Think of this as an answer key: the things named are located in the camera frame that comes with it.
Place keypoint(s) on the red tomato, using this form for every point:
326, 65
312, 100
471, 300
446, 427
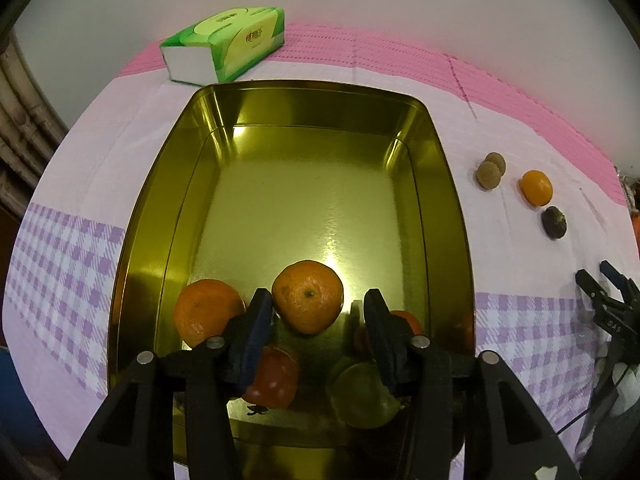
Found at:
272, 377
407, 321

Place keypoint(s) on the brown longan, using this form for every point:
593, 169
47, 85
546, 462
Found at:
486, 176
496, 161

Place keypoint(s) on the green tissue pack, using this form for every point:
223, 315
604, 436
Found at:
230, 42

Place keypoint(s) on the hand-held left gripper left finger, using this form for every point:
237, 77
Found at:
255, 345

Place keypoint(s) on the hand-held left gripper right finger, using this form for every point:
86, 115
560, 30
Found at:
380, 347

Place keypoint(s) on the dark water chestnut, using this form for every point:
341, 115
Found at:
554, 222

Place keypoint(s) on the orange mandarin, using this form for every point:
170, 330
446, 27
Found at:
207, 310
536, 187
307, 297

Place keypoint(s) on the gold metal tin box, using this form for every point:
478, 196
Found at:
300, 185

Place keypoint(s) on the green tomato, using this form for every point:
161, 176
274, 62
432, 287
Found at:
360, 402

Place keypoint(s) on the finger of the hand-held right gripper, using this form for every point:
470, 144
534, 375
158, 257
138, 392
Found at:
592, 287
617, 276

